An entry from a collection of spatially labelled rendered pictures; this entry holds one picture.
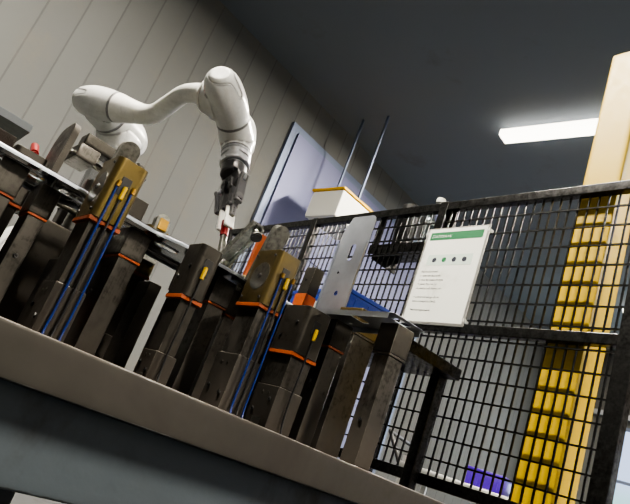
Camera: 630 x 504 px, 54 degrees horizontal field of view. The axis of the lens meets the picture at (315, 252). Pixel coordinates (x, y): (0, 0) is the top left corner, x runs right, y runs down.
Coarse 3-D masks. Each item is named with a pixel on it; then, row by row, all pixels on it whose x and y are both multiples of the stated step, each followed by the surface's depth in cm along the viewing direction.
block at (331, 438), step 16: (352, 336) 145; (368, 336) 147; (352, 352) 144; (368, 352) 148; (352, 368) 144; (336, 384) 141; (352, 384) 144; (336, 400) 141; (352, 400) 144; (320, 416) 140; (336, 416) 141; (320, 432) 138; (336, 432) 140; (320, 448) 137; (336, 448) 140
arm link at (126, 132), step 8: (120, 128) 213; (128, 128) 215; (136, 128) 218; (96, 136) 216; (104, 136) 214; (112, 136) 213; (120, 136) 214; (128, 136) 215; (136, 136) 219; (144, 136) 224; (112, 144) 213; (144, 144) 225; (88, 176) 211; (96, 176) 211; (80, 184) 210
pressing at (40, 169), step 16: (0, 144) 105; (16, 160) 114; (32, 160) 109; (32, 176) 119; (48, 176) 116; (80, 192) 118; (128, 224) 127; (144, 224) 121; (160, 240) 130; (176, 240) 124; (160, 256) 144; (176, 256) 138; (224, 272) 136
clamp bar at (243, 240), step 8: (248, 224) 153; (256, 224) 152; (240, 232) 154; (248, 232) 152; (256, 232) 150; (232, 240) 155; (240, 240) 153; (248, 240) 155; (256, 240) 150; (224, 248) 156; (232, 248) 154; (240, 248) 156; (224, 256) 155; (232, 256) 157; (224, 264) 158
